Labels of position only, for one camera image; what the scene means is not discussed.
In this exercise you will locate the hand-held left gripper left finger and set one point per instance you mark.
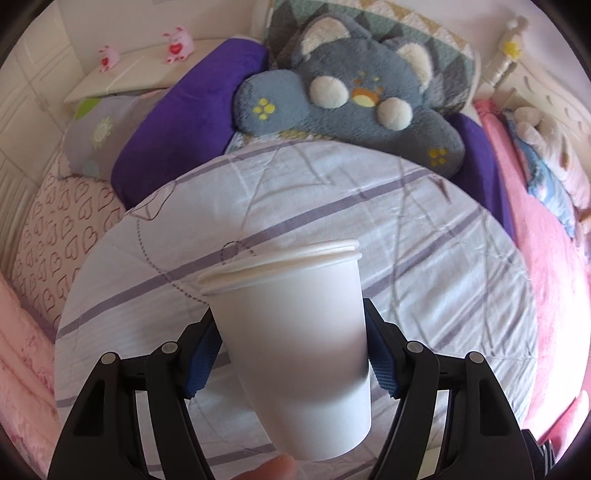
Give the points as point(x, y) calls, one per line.
point(202, 362)

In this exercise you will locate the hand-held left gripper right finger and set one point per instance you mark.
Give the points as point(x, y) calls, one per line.
point(381, 364)

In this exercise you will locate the white paper cup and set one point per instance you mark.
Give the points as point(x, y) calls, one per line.
point(295, 350)

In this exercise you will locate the person's left hand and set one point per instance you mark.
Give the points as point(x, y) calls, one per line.
point(270, 470)

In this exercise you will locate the striped white bed sheet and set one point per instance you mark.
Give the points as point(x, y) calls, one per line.
point(351, 212)

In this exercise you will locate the light pink quilt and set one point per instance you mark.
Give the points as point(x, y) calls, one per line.
point(23, 369)

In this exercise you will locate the bright pink blanket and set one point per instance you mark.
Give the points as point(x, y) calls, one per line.
point(549, 295)

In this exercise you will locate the heart print pink sheet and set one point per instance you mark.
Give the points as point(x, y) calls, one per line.
point(60, 230)

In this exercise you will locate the blue patterned cloth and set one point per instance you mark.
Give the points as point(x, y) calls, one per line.
point(549, 189)

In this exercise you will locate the purple pillow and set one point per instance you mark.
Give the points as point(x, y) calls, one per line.
point(184, 120)

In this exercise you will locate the grey flower print pillow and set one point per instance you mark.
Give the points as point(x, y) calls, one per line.
point(99, 134)

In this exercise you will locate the grey koala plush pillow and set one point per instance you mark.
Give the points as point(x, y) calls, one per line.
point(351, 92)

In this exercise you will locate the white plush toy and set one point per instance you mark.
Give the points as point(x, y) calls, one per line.
point(554, 138)

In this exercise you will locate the white bedside shelf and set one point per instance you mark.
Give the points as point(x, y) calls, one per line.
point(138, 69)

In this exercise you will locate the pink plush toy red heart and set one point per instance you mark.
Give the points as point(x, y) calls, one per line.
point(176, 46)

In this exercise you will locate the small pink plush toy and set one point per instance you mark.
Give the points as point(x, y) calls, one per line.
point(110, 57)

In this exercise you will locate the white wooden headboard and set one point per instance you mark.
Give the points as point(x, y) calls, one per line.
point(531, 78)

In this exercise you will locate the triangle patterned pillow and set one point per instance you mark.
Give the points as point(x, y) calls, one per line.
point(415, 27)

